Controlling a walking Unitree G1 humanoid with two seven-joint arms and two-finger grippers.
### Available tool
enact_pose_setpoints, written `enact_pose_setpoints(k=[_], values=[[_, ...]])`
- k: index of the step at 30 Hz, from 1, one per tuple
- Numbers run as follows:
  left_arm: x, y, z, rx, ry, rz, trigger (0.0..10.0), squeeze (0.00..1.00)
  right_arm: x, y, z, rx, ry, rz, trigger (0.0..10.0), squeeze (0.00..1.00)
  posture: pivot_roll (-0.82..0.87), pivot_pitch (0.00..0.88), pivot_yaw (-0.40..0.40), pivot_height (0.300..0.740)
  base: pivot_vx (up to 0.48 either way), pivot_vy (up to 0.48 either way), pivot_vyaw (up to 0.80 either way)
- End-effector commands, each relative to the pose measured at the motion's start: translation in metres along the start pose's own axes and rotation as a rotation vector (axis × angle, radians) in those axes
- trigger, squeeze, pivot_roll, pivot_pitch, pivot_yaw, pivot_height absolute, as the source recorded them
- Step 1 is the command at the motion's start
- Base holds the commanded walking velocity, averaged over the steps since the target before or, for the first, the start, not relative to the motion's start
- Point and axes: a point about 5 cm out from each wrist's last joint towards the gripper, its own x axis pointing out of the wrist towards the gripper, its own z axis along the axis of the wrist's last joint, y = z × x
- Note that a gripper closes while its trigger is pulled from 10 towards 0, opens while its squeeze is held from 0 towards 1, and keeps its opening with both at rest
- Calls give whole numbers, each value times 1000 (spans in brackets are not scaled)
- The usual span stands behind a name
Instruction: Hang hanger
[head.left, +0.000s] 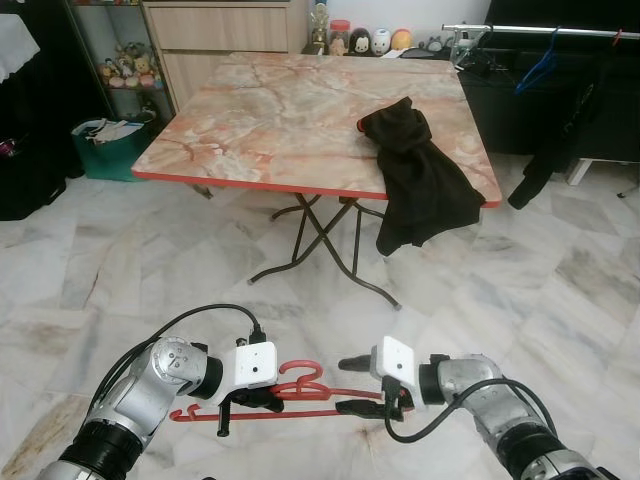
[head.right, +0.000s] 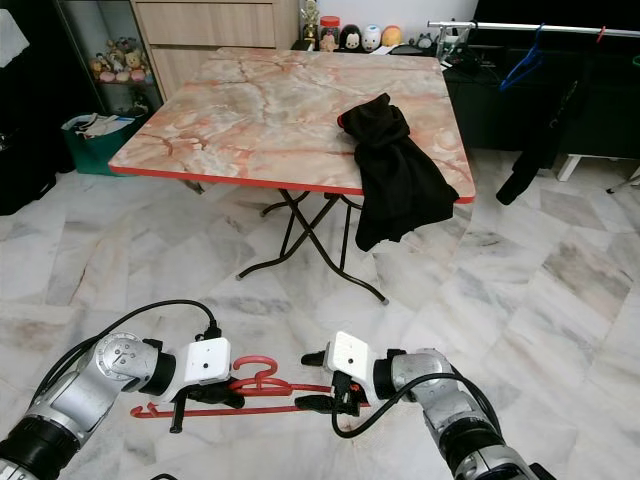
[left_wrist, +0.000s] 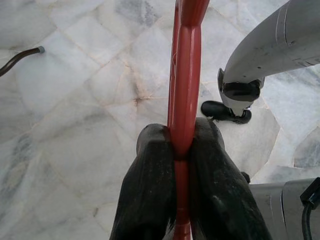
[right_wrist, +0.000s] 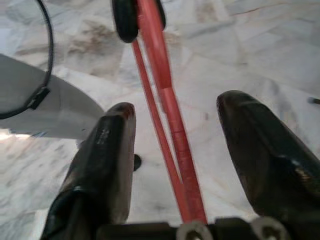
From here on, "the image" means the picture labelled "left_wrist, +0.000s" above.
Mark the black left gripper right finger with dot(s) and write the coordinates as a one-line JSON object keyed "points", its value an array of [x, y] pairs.
{"points": [[215, 187]]}

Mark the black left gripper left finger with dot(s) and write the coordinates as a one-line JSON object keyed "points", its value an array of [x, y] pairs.
{"points": [[147, 187]]}

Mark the red plastic hanger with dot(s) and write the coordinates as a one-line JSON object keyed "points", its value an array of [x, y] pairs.
{"points": [[185, 100]]}

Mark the black robot foot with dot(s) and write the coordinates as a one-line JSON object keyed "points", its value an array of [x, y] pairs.
{"points": [[212, 108]]}

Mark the silver robot leg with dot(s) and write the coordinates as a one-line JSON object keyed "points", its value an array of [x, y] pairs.
{"points": [[270, 37]]}

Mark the marble-pattern folding table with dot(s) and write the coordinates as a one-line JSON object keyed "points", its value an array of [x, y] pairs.
{"points": [[17, 56]]}

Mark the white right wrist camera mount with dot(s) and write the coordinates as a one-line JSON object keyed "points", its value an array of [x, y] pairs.
{"points": [[272, 207]]}

